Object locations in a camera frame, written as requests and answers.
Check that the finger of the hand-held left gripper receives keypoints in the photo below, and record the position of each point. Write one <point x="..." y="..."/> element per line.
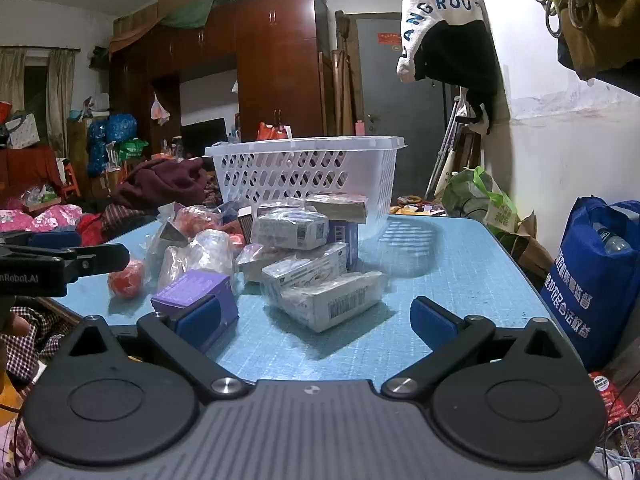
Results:
<point x="100" y="258"/>
<point x="52" y="239"/>

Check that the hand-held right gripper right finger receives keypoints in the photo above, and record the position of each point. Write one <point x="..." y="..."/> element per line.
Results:
<point x="432" y="319"/>

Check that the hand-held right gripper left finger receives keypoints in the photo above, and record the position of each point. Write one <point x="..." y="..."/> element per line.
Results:
<point x="200" y="322"/>

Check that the clear bag with white content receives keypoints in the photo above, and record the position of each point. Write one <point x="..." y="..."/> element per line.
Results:
<point x="205" y="255"/>

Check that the white plastic basket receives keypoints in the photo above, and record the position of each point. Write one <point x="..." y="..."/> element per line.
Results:
<point x="305" y="172"/>

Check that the pink floral blanket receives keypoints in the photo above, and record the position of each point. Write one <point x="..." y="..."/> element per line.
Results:
<point x="47" y="219"/>

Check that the purple box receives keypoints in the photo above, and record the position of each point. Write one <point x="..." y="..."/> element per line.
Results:
<point x="185" y="292"/>

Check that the red round wrapped item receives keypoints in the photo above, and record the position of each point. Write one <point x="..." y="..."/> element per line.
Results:
<point x="127" y="279"/>

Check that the blue grid table mat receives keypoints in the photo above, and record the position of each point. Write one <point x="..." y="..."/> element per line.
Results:
<point x="450" y="270"/>

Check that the checked cloth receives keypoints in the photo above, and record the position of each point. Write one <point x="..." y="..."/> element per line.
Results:
<point x="35" y="345"/>

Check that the red covered cabinet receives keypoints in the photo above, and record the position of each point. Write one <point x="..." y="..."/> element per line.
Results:
<point x="27" y="170"/>

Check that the grey wrapped box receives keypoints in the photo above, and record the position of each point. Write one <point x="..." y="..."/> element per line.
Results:
<point x="255" y="262"/>

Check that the white box in plastic wrap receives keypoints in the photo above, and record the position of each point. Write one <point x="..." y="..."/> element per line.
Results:
<point x="335" y="302"/>

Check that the small black white box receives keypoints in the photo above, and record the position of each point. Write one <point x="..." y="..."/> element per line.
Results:
<point x="245" y="225"/>

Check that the printed gift bag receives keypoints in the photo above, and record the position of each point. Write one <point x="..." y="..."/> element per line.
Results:
<point x="22" y="131"/>

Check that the blue box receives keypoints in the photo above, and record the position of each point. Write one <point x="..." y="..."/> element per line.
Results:
<point x="346" y="242"/>

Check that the blue plastic bag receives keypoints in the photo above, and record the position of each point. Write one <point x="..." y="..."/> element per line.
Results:
<point x="107" y="135"/>

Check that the white long box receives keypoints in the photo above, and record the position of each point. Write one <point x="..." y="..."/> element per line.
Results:
<point x="305" y="267"/>

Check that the green shopping bag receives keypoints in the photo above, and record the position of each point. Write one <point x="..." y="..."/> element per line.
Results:
<point x="472" y="200"/>

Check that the white cardboard box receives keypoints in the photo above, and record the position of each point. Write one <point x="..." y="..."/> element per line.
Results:
<point x="287" y="230"/>

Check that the beige curtain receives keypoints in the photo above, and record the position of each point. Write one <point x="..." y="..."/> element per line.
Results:
<point x="60" y="95"/>

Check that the grey brown flat box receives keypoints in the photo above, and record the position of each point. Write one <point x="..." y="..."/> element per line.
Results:
<point x="337" y="207"/>

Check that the blue tote bag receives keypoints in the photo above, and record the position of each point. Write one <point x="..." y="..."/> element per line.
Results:
<point x="585" y="285"/>

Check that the small hanging plastic bag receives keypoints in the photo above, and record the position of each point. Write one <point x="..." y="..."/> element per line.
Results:
<point x="160" y="110"/>

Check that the black monitor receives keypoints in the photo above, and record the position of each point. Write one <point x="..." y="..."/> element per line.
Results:
<point x="204" y="136"/>

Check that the red packet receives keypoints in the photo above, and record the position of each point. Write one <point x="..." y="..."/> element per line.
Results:
<point x="607" y="395"/>

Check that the orange white hanging bag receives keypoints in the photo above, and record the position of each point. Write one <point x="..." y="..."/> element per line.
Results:
<point x="274" y="131"/>

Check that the grey door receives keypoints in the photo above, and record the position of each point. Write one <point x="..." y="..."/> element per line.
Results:
<point x="395" y="90"/>

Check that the brown wooden wardrobe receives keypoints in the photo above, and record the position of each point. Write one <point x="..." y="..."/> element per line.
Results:
<point x="275" y="60"/>

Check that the green cloth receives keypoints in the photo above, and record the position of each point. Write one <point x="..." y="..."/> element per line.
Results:
<point x="200" y="7"/>

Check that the white black hanging jacket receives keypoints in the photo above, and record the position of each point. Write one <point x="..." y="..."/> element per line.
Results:
<point x="450" y="35"/>

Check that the olive hanging bag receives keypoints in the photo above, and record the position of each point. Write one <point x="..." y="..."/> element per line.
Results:
<point x="600" y="20"/>

